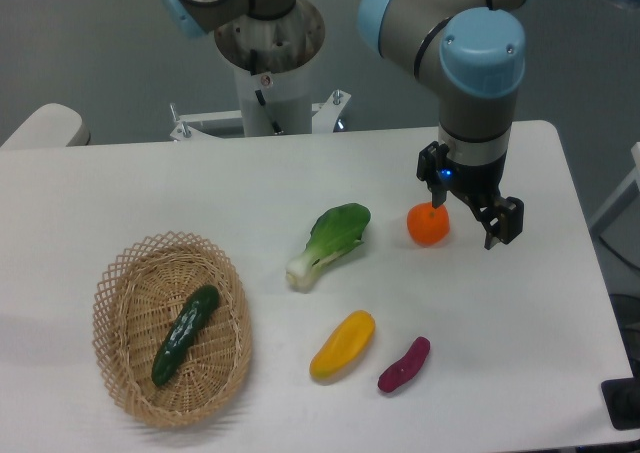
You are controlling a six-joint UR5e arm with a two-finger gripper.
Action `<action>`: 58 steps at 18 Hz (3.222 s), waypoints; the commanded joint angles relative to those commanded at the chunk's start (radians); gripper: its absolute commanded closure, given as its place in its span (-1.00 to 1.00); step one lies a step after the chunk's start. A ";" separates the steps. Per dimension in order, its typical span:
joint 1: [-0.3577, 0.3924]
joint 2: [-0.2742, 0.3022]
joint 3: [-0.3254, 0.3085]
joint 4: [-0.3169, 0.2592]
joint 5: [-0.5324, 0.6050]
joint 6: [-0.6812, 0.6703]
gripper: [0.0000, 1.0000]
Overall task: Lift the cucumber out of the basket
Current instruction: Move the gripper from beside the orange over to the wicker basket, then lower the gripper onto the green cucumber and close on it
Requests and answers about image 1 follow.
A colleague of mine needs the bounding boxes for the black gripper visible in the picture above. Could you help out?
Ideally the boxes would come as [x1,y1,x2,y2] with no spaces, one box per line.
[416,141,525,250]

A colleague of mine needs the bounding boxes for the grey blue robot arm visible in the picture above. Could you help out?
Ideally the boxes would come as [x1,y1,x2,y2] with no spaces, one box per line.
[162,0,530,247]

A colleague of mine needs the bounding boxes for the woven wicker basket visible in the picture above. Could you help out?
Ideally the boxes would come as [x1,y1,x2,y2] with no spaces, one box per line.
[93,232,252,428]

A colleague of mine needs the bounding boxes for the green cucumber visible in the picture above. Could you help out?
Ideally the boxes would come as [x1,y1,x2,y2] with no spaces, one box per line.
[151,284,220,387]

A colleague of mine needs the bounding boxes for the orange tangerine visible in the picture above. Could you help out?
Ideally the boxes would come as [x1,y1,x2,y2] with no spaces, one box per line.
[406,202,450,246]

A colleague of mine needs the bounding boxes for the green bok choy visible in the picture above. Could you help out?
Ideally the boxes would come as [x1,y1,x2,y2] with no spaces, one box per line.
[285,203,371,291]

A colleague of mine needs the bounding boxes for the white furniture at right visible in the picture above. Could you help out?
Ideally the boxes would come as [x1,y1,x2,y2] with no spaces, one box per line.
[587,143,639,237]

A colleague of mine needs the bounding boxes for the purple sweet potato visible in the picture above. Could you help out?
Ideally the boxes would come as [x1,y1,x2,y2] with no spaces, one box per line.
[377,336,431,393]

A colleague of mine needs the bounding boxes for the yellow mango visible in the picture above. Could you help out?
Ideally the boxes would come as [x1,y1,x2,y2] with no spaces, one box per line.
[309,310,376,381]

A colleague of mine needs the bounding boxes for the black device at edge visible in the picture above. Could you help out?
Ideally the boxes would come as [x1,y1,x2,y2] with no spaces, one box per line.
[601,377,639,431]

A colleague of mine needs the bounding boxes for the white chair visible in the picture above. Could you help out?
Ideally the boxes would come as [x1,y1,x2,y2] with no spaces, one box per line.
[1,103,91,151]

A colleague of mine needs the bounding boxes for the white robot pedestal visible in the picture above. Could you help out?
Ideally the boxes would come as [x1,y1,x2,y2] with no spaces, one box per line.
[170,0,351,141]

